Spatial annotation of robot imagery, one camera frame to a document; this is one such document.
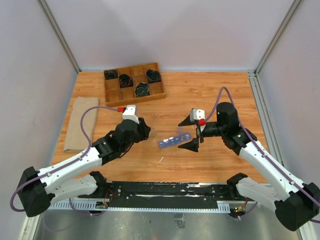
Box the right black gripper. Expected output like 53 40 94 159
178 113 226 152

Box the blue weekly pill organizer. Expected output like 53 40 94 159
157 127 192 149

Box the clear jar of yellow pills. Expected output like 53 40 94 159
149 127 157 139

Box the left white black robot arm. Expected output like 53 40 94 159
17 117 151 218

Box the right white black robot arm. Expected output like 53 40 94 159
179 102 320 231

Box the wooden compartment tray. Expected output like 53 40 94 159
103 62 166 107

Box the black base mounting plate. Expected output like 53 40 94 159
77 180 258 208

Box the folded beige cloth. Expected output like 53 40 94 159
63 96 101 153

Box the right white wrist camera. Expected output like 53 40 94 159
189 108 206 123

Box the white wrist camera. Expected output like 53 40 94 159
122 104 140 124
189 108 206 123

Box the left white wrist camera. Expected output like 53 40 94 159
122 104 140 124

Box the grey slotted cable duct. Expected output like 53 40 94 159
49 199 231 214

